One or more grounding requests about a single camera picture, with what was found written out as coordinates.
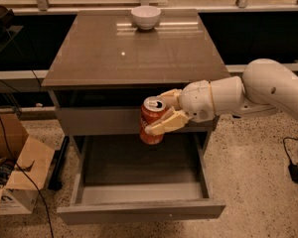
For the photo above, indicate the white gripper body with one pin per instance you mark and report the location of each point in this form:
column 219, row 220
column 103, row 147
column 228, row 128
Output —
column 196, row 100

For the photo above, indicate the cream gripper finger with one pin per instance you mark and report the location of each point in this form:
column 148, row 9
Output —
column 171, row 121
column 171, row 98

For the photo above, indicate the red coke can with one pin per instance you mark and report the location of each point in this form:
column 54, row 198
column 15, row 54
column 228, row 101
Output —
column 152, row 109

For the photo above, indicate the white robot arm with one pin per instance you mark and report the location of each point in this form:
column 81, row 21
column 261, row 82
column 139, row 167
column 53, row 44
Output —
column 265, row 87

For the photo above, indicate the grey drawer cabinet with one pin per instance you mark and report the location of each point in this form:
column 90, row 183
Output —
column 106, row 61

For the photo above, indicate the open grey middle drawer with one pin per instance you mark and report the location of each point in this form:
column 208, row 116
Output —
column 121, row 179

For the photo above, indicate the closed grey top drawer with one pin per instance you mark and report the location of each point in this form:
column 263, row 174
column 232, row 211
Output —
column 84, row 121

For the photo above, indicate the white ceramic bowl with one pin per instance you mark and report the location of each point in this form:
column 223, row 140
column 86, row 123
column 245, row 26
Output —
column 146, row 17

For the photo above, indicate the open cardboard box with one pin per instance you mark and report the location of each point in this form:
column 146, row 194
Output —
column 24, row 166

